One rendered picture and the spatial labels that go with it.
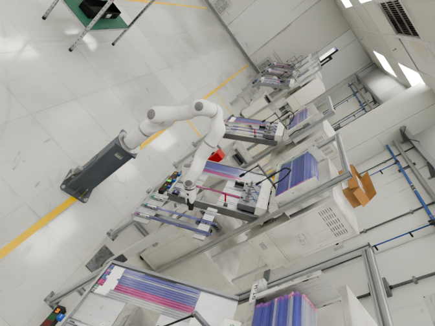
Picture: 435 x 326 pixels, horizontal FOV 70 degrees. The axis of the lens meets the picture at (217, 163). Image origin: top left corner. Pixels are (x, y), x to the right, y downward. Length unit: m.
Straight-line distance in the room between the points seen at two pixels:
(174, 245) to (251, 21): 9.00
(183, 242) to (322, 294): 1.42
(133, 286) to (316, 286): 0.88
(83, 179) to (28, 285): 0.83
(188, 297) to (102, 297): 0.41
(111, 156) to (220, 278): 1.32
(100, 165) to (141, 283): 1.13
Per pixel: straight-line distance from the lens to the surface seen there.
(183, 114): 2.07
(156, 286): 1.73
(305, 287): 1.46
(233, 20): 10.95
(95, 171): 2.62
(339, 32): 10.75
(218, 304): 1.69
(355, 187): 2.54
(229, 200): 2.44
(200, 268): 2.75
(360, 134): 5.40
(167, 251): 2.75
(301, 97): 6.75
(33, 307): 2.44
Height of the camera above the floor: 2.17
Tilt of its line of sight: 26 degrees down
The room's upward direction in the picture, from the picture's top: 57 degrees clockwise
